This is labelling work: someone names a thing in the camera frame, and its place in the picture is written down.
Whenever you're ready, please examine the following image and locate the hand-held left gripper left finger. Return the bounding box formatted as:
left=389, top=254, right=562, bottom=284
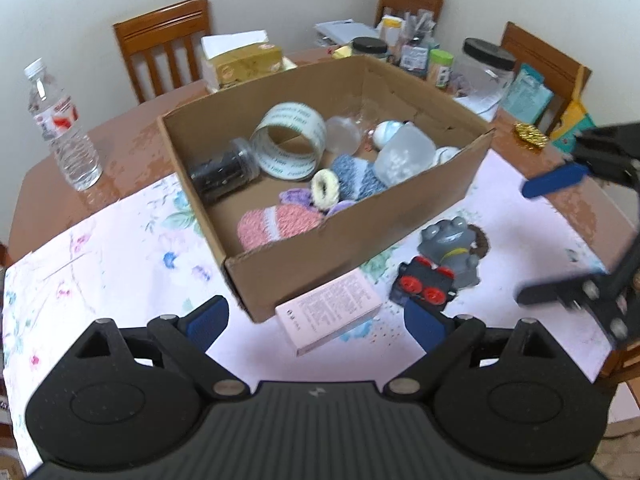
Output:
left=75, top=295, right=248, bottom=400

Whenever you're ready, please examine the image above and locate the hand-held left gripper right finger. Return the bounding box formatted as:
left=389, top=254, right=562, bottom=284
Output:
left=384, top=299, right=571, bottom=397

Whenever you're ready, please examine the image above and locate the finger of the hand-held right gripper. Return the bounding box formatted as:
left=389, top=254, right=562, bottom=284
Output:
left=516, top=240, right=640, bottom=350
left=521, top=122, right=640, bottom=199

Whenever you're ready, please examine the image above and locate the cardboard box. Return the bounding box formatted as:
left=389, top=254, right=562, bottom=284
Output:
left=157, top=55, right=496, bottom=324

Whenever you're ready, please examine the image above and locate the pink cardboard carton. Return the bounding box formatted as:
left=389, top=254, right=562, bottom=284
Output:
left=275, top=268, right=383, bottom=357

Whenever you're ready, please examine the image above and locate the clear jar of black clips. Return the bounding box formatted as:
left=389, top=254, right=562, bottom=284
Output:
left=188, top=137, right=261, bottom=206

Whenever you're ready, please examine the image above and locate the brown wooden desktop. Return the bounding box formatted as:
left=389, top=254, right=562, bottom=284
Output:
left=7, top=47, right=640, bottom=426

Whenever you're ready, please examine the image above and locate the black red toy train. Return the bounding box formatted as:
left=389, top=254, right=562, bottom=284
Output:
left=390, top=255, right=458, bottom=317

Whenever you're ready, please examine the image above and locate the gold ornament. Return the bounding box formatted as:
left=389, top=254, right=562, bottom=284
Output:
left=515, top=122, right=548, bottom=150

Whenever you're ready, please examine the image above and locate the brown round coaster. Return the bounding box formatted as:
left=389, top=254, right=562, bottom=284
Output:
left=465, top=225, right=491, bottom=258

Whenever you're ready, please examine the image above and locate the grey cat toy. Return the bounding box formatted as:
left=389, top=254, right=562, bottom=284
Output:
left=419, top=216, right=482, bottom=291

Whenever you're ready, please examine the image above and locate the teal packet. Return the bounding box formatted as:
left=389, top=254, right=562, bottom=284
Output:
left=501, top=64, right=555, bottom=120

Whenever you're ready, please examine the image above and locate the pink floral cloth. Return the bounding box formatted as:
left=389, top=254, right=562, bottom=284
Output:
left=2, top=150, right=608, bottom=471

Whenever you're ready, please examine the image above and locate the pink fuzzy sock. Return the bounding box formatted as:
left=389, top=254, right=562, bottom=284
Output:
left=236, top=205, right=326, bottom=251

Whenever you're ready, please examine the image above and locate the large clear jar black lid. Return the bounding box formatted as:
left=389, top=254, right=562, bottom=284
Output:
left=452, top=37, right=517, bottom=111

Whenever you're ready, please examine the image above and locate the frosted plastic jar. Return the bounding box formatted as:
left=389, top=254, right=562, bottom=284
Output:
left=374, top=124, right=437, bottom=187

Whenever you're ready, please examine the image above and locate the purple fuzzy sock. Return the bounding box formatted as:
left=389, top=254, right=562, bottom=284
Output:
left=279, top=187, right=356, bottom=216

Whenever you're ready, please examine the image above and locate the green lid bottle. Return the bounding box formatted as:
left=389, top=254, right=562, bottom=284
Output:
left=426, top=49, right=455, bottom=88

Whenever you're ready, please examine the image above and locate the blue fuzzy sock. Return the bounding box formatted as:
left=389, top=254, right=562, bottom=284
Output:
left=330, top=154, right=388, bottom=203

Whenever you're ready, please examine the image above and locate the cream hair scrunchie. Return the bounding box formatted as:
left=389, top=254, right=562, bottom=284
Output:
left=310, top=169, right=341, bottom=211

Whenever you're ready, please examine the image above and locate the white egg toy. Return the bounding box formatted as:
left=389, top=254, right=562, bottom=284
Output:
left=372, top=120, right=416, bottom=148

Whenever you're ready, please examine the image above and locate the jar of pens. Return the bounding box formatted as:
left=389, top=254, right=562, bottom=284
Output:
left=399, top=9, right=435, bottom=68

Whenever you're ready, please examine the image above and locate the yellow lid bottle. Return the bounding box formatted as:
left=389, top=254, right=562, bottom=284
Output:
left=380, top=16, right=405, bottom=45

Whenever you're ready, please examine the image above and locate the clear tape roll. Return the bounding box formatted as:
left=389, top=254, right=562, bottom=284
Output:
left=249, top=103, right=328, bottom=181

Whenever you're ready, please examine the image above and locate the plastic water bottle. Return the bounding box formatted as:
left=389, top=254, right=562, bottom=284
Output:
left=24, top=58, right=104, bottom=192

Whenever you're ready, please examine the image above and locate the stack of papers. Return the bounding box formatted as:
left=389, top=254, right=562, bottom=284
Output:
left=314, top=20, right=381, bottom=47

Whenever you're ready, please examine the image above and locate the gold tissue box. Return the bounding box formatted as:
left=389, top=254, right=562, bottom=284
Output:
left=200, top=31, right=284, bottom=92

